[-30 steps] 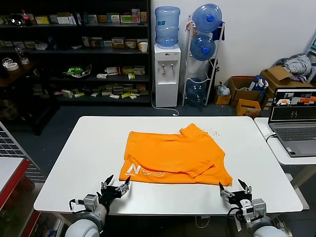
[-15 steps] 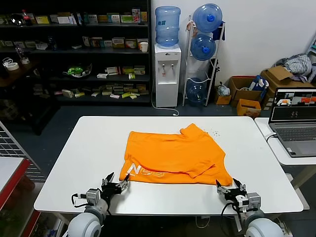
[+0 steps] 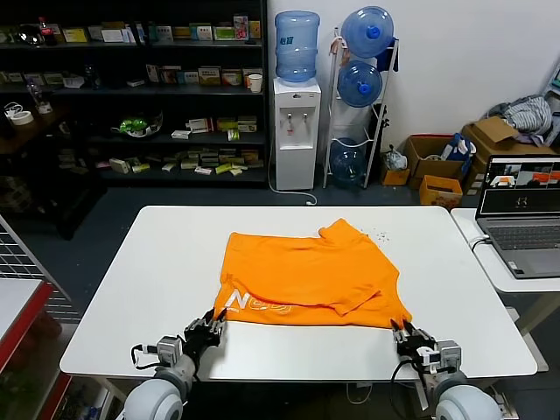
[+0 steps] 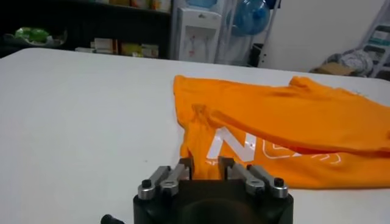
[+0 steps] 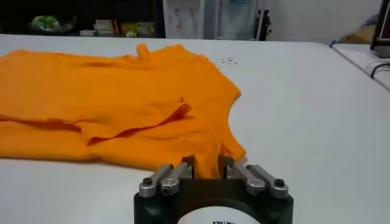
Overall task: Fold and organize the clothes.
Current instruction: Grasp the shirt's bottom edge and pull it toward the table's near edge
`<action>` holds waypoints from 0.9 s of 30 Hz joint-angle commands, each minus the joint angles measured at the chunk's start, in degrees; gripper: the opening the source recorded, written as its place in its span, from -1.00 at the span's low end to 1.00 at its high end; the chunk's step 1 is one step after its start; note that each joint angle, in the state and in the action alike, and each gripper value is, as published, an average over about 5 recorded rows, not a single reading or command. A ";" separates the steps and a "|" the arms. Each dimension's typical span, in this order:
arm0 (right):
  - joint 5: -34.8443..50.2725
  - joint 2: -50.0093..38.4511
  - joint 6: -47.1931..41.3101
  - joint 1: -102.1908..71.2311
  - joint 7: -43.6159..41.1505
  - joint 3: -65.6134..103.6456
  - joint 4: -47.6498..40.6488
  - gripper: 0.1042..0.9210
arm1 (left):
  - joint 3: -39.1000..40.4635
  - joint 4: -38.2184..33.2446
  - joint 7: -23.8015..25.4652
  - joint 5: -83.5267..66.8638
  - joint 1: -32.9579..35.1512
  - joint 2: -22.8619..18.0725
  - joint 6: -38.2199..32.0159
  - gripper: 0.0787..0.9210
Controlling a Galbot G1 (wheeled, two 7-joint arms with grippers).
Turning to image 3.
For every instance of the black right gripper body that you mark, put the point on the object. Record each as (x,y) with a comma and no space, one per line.
(415,347)

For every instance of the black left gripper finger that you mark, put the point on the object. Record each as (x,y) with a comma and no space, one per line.
(206,318)
(220,319)

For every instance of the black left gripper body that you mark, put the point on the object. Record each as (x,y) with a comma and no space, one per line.
(198,339)

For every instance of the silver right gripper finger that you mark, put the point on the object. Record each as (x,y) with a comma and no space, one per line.
(410,330)
(396,330)

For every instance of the orange t-shirt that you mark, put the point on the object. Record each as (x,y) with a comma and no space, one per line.
(306,271)

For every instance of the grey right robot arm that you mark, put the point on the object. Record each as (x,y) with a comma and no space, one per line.
(468,402)

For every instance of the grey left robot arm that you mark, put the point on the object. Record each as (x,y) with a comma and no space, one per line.
(157,398)

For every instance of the grey clothes pile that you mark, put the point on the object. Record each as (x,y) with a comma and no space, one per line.
(527,113)

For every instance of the scattered grey crumbs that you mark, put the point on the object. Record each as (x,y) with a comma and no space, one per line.
(377,236)

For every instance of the white side table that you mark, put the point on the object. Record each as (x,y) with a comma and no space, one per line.
(525,284)

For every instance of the white side table leg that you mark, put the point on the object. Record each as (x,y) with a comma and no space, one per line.
(536,306)

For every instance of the orange cardboard box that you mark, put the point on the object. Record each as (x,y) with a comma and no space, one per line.
(439,194)

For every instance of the grey laptop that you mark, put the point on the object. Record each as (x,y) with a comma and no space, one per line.
(520,236)

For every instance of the white red flat box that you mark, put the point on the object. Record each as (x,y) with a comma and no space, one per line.
(203,170)

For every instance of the yellow green flat box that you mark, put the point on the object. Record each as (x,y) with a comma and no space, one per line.
(223,168)

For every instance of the small orange box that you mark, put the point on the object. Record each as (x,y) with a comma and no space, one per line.
(394,177)

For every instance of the red-rimmed cardboard box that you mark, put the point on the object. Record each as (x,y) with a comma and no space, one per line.
(422,168)

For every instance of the green white flat box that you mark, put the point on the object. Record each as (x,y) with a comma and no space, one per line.
(140,168)

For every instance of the white plastic bag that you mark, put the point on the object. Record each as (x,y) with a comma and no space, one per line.
(395,158)

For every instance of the blue water jug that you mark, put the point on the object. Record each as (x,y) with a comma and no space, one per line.
(366,31)
(347,163)
(359,84)

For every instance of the beige box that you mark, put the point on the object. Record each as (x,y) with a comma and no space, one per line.
(119,165)

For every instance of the red-framed white table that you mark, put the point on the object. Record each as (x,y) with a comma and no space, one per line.
(17,302)

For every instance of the light green packet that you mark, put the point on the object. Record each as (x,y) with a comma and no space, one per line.
(233,135)

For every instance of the flat white medicine box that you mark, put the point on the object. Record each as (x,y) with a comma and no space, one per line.
(180,135)

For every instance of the blue and white package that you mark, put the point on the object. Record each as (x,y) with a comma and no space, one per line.
(457,148)

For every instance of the black tripod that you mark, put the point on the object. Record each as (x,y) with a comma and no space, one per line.
(380,140)

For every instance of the white water dispenser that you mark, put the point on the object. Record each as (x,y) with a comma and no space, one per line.
(296,144)

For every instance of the red and white box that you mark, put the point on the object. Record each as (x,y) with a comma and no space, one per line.
(201,125)

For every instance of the bowl of green items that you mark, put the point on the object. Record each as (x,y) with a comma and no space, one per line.
(137,127)

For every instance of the large brown cardboard box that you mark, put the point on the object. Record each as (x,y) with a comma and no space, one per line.
(490,131)

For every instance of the black shelf unit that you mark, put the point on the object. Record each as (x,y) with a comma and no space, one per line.
(131,102)

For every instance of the white paper cup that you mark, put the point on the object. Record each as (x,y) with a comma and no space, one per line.
(255,83)

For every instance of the orange white medicine box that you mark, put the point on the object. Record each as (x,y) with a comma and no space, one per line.
(231,78)

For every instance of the cream medicine box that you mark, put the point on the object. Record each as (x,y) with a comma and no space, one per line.
(251,71)

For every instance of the narrow white medicine box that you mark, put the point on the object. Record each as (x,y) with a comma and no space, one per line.
(151,73)

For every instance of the dark wooden desk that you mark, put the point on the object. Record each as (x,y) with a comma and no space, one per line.
(26,135)

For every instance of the dark blue bottle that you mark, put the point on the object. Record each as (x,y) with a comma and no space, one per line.
(92,78)

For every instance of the dark blue hanging cloth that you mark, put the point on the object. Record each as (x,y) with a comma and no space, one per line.
(387,59)

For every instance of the small white tray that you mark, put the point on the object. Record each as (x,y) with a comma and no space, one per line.
(72,81)

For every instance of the white tape roll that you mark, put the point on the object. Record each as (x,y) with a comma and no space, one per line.
(20,118)

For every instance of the clear plastic bottle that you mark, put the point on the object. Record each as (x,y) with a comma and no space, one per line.
(40,98)

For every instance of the labelled blue water bottle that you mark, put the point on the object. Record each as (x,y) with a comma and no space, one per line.
(296,48)

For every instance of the pale green box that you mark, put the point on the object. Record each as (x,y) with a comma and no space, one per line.
(53,78)
(11,78)

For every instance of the light green box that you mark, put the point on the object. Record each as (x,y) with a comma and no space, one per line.
(224,33)

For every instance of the pink hanging cloth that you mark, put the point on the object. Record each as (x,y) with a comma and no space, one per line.
(339,48)

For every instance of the tall yellow box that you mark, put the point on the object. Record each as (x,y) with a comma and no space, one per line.
(254,30)

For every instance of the pink colourful box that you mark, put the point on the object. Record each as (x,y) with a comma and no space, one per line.
(240,28)

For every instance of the blue and white box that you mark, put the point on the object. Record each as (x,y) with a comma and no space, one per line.
(130,34)

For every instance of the pale blue box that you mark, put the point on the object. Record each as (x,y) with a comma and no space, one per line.
(34,79)

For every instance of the cola bottle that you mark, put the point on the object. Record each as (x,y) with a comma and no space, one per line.
(46,34)

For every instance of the dark glass bowl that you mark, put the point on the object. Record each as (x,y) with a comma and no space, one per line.
(28,35)

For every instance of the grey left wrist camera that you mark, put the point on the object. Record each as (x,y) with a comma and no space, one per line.
(170,348)

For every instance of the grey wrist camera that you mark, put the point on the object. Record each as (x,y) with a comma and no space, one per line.
(170,348)
(450,355)

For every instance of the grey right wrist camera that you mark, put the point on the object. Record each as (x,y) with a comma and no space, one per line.
(450,355)

